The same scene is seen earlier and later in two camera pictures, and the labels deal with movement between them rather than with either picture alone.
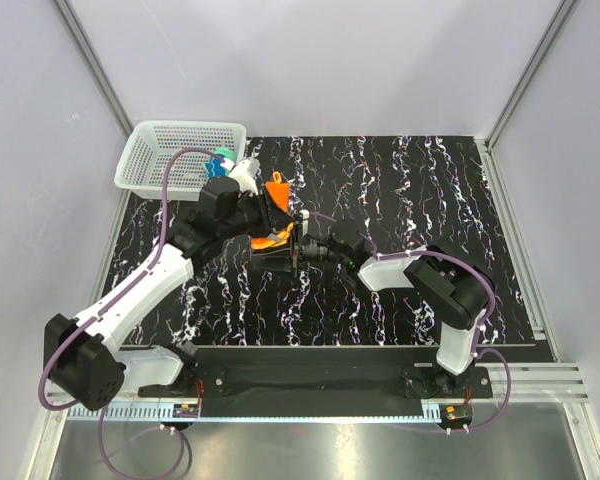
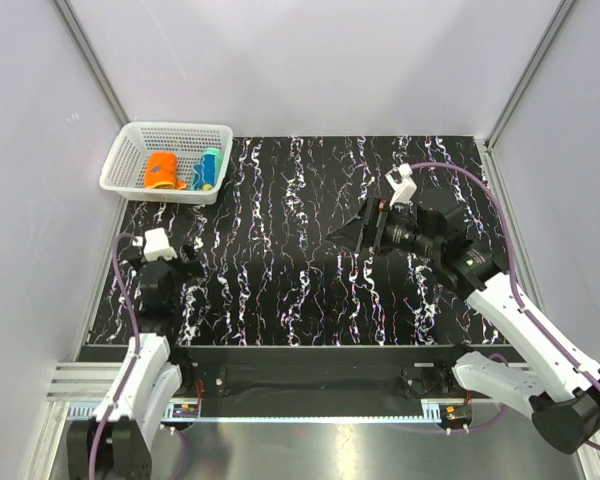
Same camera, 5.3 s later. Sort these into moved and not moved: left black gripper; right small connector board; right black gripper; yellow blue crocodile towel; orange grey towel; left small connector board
Moved: orange grey towel; right black gripper; yellow blue crocodile towel; left black gripper
Not moved: right small connector board; left small connector board
